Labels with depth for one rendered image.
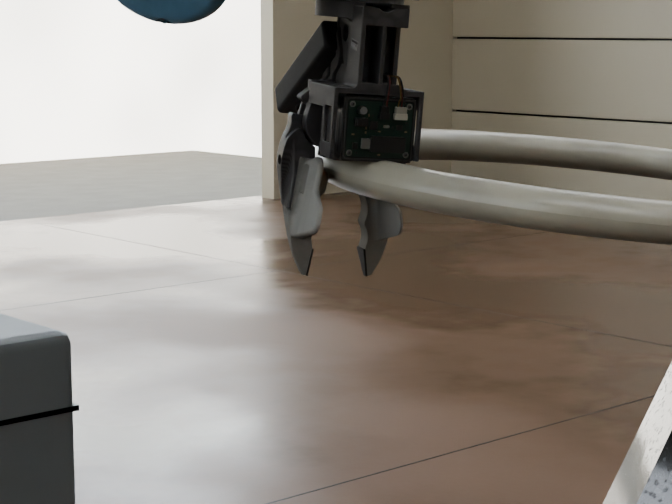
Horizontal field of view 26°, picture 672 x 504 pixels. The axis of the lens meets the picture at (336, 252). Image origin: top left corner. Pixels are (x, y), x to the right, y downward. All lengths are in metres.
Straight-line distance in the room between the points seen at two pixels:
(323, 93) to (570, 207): 0.21
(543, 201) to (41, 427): 0.41
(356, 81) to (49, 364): 0.31
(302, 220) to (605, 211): 0.25
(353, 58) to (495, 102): 8.86
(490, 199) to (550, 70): 8.60
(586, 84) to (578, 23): 0.39
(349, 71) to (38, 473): 0.38
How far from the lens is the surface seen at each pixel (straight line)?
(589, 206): 0.99
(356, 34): 1.07
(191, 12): 0.99
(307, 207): 1.11
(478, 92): 10.02
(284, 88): 1.18
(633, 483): 1.39
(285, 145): 1.11
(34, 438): 1.11
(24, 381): 1.10
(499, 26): 9.89
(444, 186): 1.02
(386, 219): 1.13
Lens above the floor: 1.08
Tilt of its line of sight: 9 degrees down
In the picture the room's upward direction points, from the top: straight up
